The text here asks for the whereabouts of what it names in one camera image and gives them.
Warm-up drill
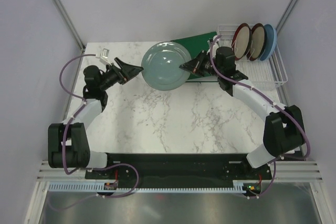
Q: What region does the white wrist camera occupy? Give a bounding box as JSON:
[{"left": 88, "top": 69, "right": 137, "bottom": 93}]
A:
[
  {"left": 207, "top": 35, "right": 220, "bottom": 52},
  {"left": 96, "top": 48, "right": 111, "bottom": 65}
]

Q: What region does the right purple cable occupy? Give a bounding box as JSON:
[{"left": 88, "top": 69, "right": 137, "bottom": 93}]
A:
[{"left": 208, "top": 35, "right": 312, "bottom": 161}]

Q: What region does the purple cable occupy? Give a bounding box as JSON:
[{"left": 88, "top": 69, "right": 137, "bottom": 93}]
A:
[
  {"left": 47, "top": 53, "right": 102, "bottom": 212},
  {"left": 208, "top": 35, "right": 312, "bottom": 161}
]

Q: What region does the white wire dish rack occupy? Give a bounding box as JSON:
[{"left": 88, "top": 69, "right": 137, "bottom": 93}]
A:
[{"left": 217, "top": 23, "right": 288, "bottom": 90}]

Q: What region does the red rimmed beige plate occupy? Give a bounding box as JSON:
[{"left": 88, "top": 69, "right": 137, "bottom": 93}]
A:
[{"left": 231, "top": 23, "right": 251, "bottom": 61}]

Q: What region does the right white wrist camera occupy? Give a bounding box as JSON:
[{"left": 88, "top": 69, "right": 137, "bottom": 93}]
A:
[{"left": 207, "top": 35, "right": 220, "bottom": 52}]

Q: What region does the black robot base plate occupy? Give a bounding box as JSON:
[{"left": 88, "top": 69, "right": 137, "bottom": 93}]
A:
[{"left": 85, "top": 153, "right": 271, "bottom": 188}]

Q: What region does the white slotted cable duct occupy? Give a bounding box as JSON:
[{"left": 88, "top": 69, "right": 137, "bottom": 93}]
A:
[{"left": 48, "top": 181, "right": 247, "bottom": 194}]

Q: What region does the grey-green ceramic plate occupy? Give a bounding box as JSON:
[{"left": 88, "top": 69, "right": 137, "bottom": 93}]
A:
[{"left": 141, "top": 41, "right": 191, "bottom": 91}]

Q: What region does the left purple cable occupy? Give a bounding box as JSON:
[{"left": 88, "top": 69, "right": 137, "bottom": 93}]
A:
[{"left": 47, "top": 53, "right": 102, "bottom": 212}]

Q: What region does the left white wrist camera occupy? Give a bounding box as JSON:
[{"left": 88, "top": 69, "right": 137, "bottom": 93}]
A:
[{"left": 96, "top": 48, "right": 111, "bottom": 65}]

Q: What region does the light blue plastic plate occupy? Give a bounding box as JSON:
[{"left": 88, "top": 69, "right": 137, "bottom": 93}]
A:
[{"left": 259, "top": 24, "right": 277, "bottom": 61}]

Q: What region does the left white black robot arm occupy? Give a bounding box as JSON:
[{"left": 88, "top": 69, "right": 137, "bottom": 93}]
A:
[{"left": 47, "top": 58, "right": 143, "bottom": 178}]

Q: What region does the green ring binder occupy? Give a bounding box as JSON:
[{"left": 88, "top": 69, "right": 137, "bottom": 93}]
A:
[{"left": 172, "top": 31, "right": 217, "bottom": 82}]

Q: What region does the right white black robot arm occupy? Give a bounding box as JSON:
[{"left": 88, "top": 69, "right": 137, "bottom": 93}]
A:
[{"left": 180, "top": 47, "right": 306, "bottom": 179}]

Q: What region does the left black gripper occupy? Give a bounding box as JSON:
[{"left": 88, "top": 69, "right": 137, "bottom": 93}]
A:
[{"left": 99, "top": 57, "right": 143, "bottom": 91}]

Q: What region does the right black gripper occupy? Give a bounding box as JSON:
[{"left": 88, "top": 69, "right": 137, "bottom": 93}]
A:
[{"left": 181, "top": 49, "right": 223, "bottom": 78}]

